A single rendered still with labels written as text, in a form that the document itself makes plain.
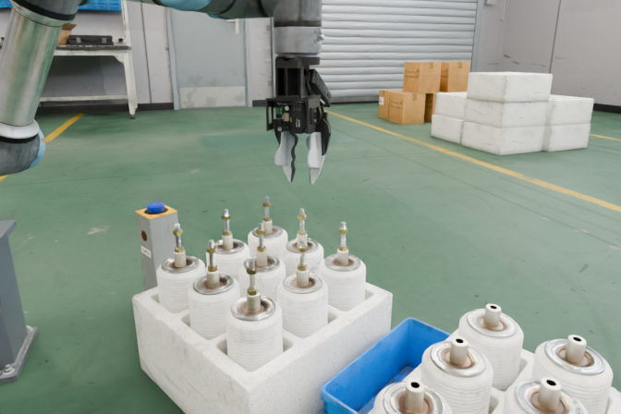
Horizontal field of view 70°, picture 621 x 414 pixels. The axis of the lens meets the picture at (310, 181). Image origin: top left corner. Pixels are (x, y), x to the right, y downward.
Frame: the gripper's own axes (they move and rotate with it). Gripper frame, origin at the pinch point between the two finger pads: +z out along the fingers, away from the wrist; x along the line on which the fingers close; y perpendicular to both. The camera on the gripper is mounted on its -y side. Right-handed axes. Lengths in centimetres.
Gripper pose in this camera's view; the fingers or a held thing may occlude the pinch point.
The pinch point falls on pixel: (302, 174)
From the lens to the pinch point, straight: 77.6
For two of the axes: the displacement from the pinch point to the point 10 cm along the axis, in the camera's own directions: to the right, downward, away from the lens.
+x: 9.5, 0.9, -3.1
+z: 0.0, 9.6, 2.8
